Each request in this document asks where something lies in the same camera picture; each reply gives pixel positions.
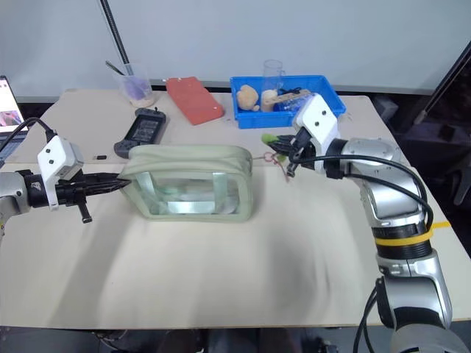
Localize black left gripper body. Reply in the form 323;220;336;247
54;172;97;224

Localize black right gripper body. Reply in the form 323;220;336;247
287;126;318;179

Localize green plush keychain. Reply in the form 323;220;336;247
261;133;288;163

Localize green transparent zip pouch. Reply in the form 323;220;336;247
120;144;255;224

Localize blue plastic bin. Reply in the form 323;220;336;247
229;74;348;130

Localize light wooden piece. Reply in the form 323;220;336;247
272;90;314;107

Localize cream white block toy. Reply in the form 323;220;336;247
260;89;279;113

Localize yellow sponge lump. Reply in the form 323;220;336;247
235;85;261;113

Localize black handheld controller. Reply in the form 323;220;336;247
113;107;168;160

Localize clear plastic measuring cup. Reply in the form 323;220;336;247
261;59;288;93

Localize purple item in beaker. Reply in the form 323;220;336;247
122;74;149;101

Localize clear plastic beaker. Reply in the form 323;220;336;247
111;63;155;109

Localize laptop with lit screen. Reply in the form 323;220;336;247
0;75;27;168

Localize dark tweezers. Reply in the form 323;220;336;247
105;60;127;77

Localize dark chair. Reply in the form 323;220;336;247
370;91;471;207

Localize beige table cloth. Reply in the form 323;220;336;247
0;89;471;331

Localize black flexible rod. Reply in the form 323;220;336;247
99;0;133;76

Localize black slanted pole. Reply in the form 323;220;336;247
414;44;471;126

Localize red keychain cord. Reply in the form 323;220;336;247
252;151;292;183

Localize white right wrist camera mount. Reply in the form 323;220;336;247
291;93;339;174

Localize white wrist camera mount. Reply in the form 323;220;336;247
37;135;85;213
291;93;339;174

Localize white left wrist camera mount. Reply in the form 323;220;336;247
37;135;85;213

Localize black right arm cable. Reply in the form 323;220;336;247
292;153;433;231

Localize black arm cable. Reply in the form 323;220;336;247
0;116;58;154
292;153;433;231

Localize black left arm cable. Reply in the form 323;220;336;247
0;116;58;154

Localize yellow cable tie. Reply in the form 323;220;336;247
374;221;452;247

